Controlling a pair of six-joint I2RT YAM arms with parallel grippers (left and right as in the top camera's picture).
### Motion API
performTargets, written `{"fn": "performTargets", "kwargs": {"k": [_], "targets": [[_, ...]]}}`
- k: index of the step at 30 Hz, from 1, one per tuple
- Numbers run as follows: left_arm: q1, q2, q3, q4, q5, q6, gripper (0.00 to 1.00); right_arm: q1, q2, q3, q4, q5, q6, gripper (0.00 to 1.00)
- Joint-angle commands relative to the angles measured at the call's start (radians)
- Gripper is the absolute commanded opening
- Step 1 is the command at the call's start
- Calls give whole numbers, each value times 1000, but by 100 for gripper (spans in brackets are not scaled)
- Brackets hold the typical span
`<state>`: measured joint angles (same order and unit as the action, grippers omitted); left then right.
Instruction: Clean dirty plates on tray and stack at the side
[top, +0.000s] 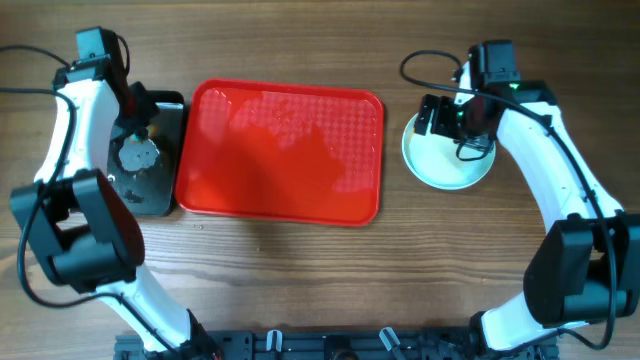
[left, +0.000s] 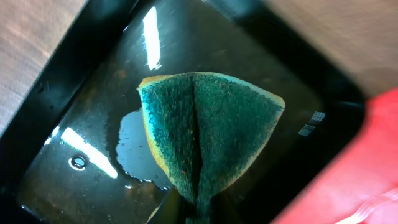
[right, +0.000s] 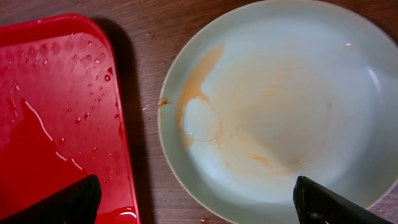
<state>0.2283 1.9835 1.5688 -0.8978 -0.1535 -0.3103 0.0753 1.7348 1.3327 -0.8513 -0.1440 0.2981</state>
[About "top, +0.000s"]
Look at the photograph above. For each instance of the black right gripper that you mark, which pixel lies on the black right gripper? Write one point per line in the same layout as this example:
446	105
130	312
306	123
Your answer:
445	106

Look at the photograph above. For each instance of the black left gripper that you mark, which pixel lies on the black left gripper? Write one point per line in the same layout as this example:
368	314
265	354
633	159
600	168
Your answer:
147	109

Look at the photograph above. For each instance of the green scrubbing sponge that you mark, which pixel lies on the green scrubbing sponge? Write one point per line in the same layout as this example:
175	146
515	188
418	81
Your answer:
139	136

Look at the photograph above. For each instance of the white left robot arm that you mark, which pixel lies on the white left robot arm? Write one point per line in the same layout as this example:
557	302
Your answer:
108	133

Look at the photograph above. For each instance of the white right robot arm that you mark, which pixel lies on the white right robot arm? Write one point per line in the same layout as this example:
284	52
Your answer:
586	270

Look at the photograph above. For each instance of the red plastic tray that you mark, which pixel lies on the red plastic tray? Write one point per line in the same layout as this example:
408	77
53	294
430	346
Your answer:
278	151

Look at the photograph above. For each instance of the black water basin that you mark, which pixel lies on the black water basin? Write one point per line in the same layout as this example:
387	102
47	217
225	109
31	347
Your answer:
143	174

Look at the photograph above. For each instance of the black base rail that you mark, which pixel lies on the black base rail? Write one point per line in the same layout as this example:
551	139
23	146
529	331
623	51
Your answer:
330	344

